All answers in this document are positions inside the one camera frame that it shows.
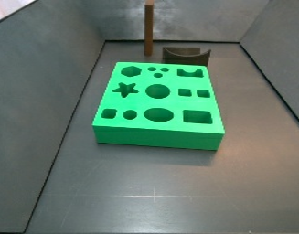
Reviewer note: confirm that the green foam shape board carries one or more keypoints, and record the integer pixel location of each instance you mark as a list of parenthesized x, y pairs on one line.
[(159, 105)]

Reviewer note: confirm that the black curved holder stand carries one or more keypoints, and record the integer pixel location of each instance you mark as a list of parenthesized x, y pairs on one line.
[(186, 56)]

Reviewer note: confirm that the brown two-pronged peg block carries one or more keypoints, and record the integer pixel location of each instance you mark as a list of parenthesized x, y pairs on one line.
[(149, 21)]

